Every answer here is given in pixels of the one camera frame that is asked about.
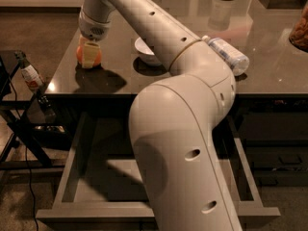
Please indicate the open grey top drawer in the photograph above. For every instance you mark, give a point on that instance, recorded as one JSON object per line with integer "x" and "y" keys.
{"x": 101, "y": 186}

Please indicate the spray bottle with label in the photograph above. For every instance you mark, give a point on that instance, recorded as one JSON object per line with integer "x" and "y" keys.
{"x": 30, "y": 75}

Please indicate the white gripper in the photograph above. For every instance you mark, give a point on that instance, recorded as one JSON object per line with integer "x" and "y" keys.
{"x": 92, "y": 29}

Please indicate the black side stand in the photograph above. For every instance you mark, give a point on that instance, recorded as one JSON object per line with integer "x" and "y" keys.
{"x": 14, "y": 113}

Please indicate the orange fruit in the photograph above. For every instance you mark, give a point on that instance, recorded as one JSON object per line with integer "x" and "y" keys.
{"x": 88, "y": 55}

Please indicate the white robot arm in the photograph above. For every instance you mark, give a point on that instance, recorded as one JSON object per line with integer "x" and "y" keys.
{"x": 171, "y": 121}

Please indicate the white bowl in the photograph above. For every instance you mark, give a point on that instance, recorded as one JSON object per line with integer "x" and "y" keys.
{"x": 145, "y": 53}

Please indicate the jar of brown snacks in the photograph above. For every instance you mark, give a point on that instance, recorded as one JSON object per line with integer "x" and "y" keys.
{"x": 299, "y": 35}

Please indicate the clear plastic water bottle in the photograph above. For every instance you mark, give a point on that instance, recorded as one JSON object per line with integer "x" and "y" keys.
{"x": 237, "y": 61}

